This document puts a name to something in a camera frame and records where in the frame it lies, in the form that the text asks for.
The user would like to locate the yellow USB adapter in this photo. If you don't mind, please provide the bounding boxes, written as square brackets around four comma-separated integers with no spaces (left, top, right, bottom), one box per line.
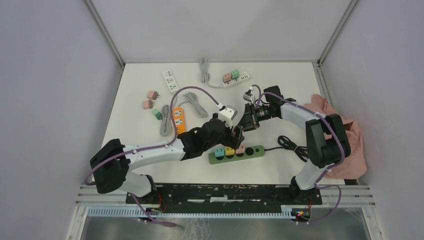
[224,147,235,158]

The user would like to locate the teal USB adapter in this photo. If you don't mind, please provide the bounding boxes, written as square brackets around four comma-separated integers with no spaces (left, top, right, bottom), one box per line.
[213,148,225,160]

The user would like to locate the orange power strip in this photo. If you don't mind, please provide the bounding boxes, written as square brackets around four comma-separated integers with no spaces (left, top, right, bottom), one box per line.
[172,107,187,135]

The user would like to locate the mint adapter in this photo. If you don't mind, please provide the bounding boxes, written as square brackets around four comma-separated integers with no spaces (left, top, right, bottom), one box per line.
[151,108,163,120]

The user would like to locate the green power strip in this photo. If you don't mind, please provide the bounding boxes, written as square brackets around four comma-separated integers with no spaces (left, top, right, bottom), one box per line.
[208,145,265,165]

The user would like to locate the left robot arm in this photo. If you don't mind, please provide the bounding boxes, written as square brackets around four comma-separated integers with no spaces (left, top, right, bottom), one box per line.
[84,114,245,204]

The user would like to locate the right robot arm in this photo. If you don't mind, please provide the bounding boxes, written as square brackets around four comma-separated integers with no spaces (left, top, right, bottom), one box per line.
[238,86,351,204]

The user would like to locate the green adapter on far strip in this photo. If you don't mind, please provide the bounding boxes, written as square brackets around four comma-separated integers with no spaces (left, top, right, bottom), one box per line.
[230,69,240,80]

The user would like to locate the pink cloth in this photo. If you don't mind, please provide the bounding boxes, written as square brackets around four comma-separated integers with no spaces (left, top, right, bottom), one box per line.
[304,94,367,180]

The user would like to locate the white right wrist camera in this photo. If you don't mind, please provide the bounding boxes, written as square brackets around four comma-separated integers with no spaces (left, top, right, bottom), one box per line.
[242,86,256,104]

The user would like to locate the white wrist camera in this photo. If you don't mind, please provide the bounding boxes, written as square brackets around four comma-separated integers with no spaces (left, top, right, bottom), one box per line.
[242,86,256,104]
[217,103,238,129]

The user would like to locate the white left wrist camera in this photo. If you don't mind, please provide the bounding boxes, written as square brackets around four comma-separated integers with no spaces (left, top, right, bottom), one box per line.
[217,103,238,129]

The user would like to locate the black green strip cable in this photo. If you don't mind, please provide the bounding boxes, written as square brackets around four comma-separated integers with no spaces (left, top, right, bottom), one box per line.
[264,135,311,163]

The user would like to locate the grey coiled orange strip cable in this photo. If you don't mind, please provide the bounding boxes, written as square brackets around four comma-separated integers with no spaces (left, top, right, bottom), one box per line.
[182,91,209,119]

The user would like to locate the grey far strip cable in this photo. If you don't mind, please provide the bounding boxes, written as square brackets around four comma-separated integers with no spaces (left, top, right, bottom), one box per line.
[199,56,223,90]

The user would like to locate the black mounting base plate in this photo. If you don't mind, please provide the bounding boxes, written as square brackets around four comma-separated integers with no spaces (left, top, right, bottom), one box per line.
[137,183,323,214]

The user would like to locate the grey near strip cable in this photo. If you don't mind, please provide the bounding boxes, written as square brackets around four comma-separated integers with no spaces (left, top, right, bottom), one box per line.
[159,104,175,137]

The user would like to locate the white slotted cable duct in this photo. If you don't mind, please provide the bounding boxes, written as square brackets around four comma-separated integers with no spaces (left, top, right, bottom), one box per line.
[86,206,296,220]

